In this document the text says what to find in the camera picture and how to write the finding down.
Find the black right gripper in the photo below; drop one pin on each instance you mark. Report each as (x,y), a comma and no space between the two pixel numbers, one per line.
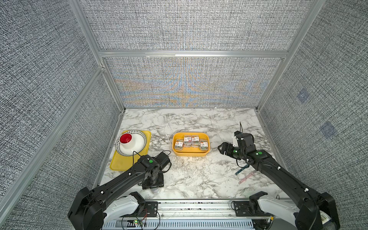
(224,144)

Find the yellow flat tray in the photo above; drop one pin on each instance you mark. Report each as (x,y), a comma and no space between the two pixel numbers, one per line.
(123,163)

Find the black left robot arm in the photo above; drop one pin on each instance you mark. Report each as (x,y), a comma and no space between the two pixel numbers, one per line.
(91,208)

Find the rectangular paper clip box four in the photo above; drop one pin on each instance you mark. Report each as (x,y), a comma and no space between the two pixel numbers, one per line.
(204,145)

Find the yellow plastic storage box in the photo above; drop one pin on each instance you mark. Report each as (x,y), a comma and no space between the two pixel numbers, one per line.
(191,151)

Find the white cup red inside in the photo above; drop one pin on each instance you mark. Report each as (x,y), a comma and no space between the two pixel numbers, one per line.
(126,141)

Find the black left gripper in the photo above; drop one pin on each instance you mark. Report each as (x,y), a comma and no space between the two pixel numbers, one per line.
(147,185)

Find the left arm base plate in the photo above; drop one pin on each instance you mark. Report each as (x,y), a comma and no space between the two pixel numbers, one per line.
(147,209)

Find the white patterned plate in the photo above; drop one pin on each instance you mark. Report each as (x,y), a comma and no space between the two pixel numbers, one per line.
(140,141)

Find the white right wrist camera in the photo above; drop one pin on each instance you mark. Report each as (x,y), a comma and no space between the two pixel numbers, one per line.
(235,141)

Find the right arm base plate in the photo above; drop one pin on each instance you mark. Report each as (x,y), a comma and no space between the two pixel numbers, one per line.
(243,208)

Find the rectangular paper clip box three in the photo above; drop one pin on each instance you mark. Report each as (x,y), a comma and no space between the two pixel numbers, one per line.
(195,140)

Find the rectangular paper clip box two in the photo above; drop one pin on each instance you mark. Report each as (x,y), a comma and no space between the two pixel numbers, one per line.
(187,141)

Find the green handled fork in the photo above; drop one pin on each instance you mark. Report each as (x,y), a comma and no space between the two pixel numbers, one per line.
(242,169)

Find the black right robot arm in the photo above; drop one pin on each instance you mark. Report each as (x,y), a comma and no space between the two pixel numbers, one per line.
(310,209)

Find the pink handled fork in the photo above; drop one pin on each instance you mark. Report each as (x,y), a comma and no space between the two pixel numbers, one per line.
(247,177)

